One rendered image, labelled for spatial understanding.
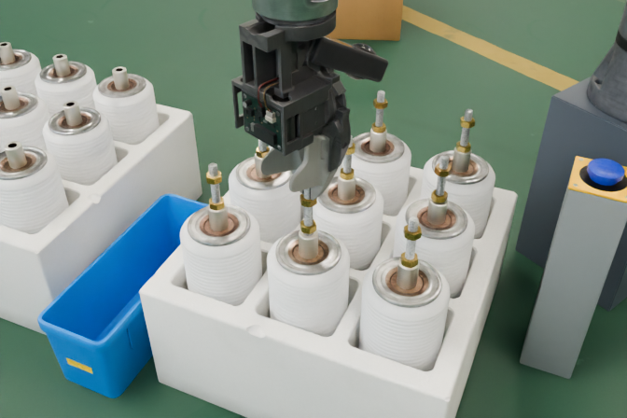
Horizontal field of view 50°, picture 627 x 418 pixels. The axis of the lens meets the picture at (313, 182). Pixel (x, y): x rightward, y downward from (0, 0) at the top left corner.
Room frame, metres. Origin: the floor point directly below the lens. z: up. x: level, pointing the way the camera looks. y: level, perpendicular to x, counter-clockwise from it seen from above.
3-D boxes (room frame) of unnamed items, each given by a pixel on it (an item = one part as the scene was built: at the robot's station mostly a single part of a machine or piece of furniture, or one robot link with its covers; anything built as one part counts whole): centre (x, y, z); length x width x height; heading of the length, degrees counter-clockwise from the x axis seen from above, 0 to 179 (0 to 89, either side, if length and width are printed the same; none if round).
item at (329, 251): (0.58, 0.01, 0.25); 0.08 x 0.08 x 0.01
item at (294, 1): (0.57, 0.01, 0.57); 0.08 x 0.08 x 0.05
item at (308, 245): (0.58, 0.01, 0.26); 0.02 x 0.02 x 0.03
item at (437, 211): (0.64, -0.15, 0.26); 0.02 x 0.02 x 0.03
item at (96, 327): (0.71, 0.25, 0.06); 0.30 x 0.11 x 0.12; 156
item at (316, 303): (0.58, 0.01, 0.16); 0.10 x 0.10 x 0.18
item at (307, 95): (0.56, 0.02, 0.49); 0.09 x 0.08 x 0.12; 135
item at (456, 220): (0.64, -0.15, 0.25); 0.08 x 0.08 x 0.01
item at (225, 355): (0.69, -0.04, 0.09); 0.39 x 0.39 x 0.18; 66
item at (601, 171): (0.64, -0.34, 0.32); 0.04 x 0.04 x 0.02
